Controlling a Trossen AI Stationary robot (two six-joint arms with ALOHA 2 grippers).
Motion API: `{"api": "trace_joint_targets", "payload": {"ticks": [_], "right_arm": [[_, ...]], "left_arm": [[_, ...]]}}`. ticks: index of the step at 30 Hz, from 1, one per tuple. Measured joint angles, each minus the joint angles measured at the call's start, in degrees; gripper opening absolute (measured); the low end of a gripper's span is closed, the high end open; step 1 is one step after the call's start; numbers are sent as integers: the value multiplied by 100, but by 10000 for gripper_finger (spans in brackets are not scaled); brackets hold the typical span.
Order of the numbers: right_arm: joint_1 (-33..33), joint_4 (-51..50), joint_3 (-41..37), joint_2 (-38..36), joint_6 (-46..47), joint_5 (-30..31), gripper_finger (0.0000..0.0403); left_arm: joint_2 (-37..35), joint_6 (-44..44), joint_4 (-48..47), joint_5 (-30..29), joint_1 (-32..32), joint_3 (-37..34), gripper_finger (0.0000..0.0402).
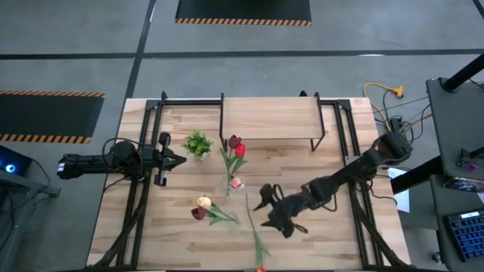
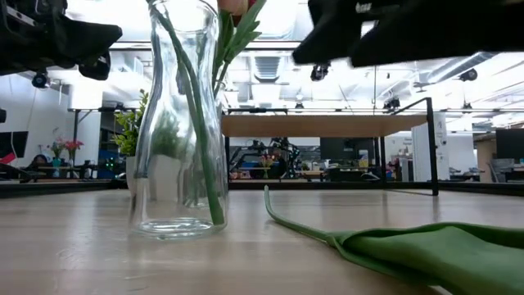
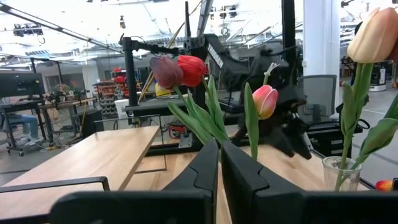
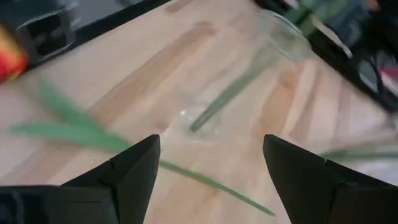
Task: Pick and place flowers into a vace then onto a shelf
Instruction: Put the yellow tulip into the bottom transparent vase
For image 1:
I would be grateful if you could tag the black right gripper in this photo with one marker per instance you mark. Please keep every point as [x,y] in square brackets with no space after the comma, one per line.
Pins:
[293,208]

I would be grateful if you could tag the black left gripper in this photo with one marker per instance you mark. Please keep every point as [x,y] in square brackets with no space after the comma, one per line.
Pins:
[160,160]

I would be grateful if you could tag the orange yellow tulip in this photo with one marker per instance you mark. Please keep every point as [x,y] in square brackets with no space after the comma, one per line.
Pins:
[259,245]

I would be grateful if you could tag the pink tulip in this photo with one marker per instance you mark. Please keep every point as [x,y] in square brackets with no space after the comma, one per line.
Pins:
[236,183]

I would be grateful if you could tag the tulips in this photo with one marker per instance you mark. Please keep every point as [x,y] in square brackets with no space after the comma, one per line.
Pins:
[234,141]

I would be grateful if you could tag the red tulip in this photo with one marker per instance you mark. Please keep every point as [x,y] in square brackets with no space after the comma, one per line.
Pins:
[240,150]

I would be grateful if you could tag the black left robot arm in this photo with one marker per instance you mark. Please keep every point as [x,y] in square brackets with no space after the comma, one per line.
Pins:
[90,164]

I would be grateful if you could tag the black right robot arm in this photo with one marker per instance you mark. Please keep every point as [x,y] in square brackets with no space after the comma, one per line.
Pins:
[359,170]

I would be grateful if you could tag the green plant in white pot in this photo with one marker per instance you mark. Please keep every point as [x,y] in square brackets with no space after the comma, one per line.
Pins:
[197,143]

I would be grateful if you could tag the white paper sheet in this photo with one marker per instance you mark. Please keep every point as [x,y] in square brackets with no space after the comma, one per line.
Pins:
[404,202]

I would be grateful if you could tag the black hazard-striped floor mat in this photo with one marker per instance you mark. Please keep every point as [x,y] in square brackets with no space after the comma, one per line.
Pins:
[45,113]
[242,9]

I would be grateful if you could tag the black slanted bar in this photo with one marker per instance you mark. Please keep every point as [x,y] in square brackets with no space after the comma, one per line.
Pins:
[416,175]

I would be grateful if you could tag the grey metal stand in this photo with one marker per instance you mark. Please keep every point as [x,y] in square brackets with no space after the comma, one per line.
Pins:
[22,185]

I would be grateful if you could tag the computer with blue light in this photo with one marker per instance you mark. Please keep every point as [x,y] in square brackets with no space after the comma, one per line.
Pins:
[15,162]

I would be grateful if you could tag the backlit keyboard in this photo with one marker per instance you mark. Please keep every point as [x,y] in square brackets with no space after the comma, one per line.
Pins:
[467,234]

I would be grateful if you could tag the dark smartphone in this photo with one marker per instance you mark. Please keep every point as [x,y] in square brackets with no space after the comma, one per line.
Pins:
[467,185]

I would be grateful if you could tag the small purple item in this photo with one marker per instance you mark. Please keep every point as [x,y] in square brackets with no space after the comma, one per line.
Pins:
[470,166]

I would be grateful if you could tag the dark side desk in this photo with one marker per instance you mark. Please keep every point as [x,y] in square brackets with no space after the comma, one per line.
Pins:
[457,117]

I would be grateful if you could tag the black pole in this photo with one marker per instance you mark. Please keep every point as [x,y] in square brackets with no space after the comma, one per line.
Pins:
[465,73]

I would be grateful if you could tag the black aluminium table frame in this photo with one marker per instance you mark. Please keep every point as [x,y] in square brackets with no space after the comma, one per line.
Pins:
[189,102]

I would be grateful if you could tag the wooden shelf with black frame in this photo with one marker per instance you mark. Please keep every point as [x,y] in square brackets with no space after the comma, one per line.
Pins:
[264,117]

